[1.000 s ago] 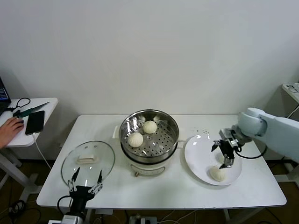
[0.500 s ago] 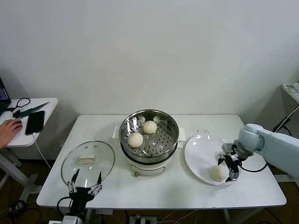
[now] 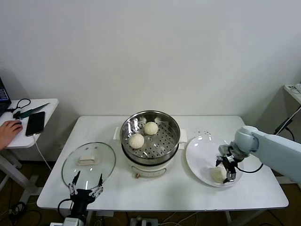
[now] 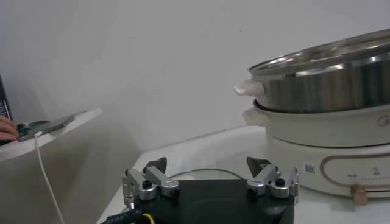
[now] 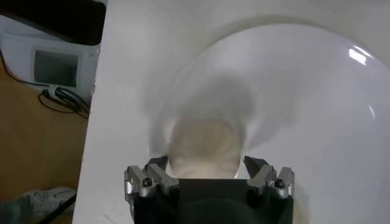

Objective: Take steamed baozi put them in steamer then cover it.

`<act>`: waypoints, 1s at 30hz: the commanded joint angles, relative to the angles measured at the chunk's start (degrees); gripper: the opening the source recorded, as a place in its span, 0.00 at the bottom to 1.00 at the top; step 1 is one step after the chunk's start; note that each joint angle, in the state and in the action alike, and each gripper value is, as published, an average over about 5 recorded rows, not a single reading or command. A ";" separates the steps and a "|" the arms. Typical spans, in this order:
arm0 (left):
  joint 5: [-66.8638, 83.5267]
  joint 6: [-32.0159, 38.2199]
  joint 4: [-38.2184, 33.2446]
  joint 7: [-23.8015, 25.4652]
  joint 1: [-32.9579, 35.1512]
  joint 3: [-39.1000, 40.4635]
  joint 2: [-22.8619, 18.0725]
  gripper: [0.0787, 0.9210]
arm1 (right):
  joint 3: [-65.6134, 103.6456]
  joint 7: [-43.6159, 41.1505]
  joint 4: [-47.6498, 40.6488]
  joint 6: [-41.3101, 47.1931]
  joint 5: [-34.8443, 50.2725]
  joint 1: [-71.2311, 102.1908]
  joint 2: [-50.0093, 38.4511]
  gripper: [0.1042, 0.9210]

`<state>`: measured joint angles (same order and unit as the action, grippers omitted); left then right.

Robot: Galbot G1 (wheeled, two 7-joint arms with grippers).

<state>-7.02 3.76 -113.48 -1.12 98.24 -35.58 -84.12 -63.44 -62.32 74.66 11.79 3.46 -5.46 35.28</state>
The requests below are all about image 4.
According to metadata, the person's bare hand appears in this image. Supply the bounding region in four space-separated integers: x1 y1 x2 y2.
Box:
0 115 20 142

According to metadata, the black laptop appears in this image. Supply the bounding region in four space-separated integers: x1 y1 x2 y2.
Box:
0 74 13 121

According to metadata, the white side table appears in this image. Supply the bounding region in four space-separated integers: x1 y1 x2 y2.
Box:
0 108 103 164

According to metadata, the black smartphone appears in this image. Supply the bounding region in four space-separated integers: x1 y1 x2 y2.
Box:
18 114 76 142

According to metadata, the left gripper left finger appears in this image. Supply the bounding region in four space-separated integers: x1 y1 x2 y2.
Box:
121 156 180 209

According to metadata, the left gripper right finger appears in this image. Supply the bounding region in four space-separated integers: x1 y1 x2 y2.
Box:
246 156 301 200

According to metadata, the cream electric cooker base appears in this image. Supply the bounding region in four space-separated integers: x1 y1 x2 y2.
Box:
242 103 390 211

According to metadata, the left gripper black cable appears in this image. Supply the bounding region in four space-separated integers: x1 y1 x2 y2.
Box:
100 208 156 224

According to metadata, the white charging cable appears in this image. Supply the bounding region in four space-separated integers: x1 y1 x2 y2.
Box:
33 131 66 224

